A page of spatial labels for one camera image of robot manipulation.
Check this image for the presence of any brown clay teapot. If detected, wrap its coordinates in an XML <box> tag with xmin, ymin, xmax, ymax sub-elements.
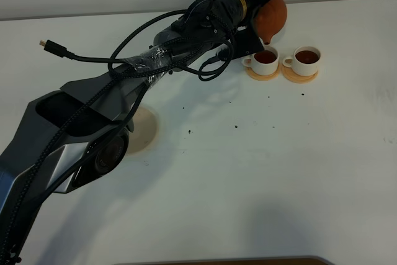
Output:
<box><xmin>254</xmin><ymin>0</ymin><xmax>287</xmax><ymax>45</ymax></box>

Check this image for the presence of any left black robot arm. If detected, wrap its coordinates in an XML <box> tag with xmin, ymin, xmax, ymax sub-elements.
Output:
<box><xmin>1</xmin><ymin>0</ymin><xmax>271</xmax><ymax>264</ymax></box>

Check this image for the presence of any left white teacup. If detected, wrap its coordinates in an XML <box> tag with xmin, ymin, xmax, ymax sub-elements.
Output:
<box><xmin>242</xmin><ymin>45</ymin><xmax>279</xmax><ymax>76</ymax></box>

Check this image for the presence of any white teacup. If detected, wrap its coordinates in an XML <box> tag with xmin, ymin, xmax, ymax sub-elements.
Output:
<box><xmin>282</xmin><ymin>46</ymin><xmax>321</xmax><ymax>77</ymax></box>
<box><xmin>242</xmin><ymin>45</ymin><xmax>279</xmax><ymax>76</ymax></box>

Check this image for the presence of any right white teacup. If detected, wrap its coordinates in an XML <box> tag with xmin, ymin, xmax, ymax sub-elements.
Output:
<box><xmin>282</xmin><ymin>46</ymin><xmax>321</xmax><ymax>77</ymax></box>

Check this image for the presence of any left small wooden coaster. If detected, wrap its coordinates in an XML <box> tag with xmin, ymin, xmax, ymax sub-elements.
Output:
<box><xmin>244</xmin><ymin>63</ymin><xmax>281</xmax><ymax>81</ymax></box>

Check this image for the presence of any small wooden coaster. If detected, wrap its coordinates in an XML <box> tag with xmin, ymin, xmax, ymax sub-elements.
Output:
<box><xmin>244</xmin><ymin>63</ymin><xmax>281</xmax><ymax>81</ymax></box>
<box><xmin>279</xmin><ymin>63</ymin><xmax>319</xmax><ymax>84</ymax></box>

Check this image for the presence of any right small wooden coaster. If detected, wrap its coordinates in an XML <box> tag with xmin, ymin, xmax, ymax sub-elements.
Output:
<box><xmin>279</xmin><ymin>63</ymin><xmax>319</xmax><ymax>84</ymax></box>

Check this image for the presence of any large round wooden coaster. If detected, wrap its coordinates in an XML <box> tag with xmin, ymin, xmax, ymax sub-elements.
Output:
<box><xmin>127</xmin><ymin>106</ymin><xmax>159</xmax><ymax>155</ymax></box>

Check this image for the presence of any dark brown table edge object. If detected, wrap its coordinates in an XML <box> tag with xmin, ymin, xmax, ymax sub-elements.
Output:
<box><xmin>125</xmin><ymin>256</ymin><xmax>332</xmax><ymax>265</ymax></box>

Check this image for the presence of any loose black usb cable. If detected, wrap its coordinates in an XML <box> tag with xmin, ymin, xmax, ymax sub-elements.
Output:
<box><xmin>38</xmin><ymin>39</ymin><xmax>232</xmax><ymax>82</ymax></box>

